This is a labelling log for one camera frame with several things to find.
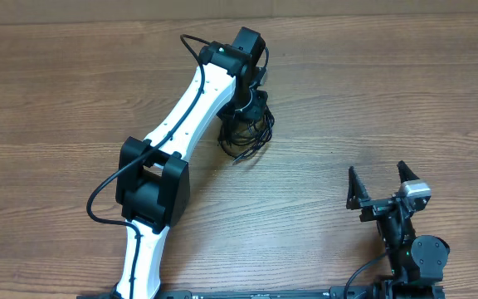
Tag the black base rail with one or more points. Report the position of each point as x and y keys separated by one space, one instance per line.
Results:
x=264 y=295

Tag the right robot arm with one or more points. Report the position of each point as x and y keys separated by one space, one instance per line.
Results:
x=416 y=262

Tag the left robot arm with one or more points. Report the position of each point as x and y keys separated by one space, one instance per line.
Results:
x=153 y=186

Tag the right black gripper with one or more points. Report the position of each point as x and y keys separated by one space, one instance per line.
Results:
x=379 y=203

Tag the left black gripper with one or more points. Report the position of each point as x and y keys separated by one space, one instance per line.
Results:
x=255 y=112

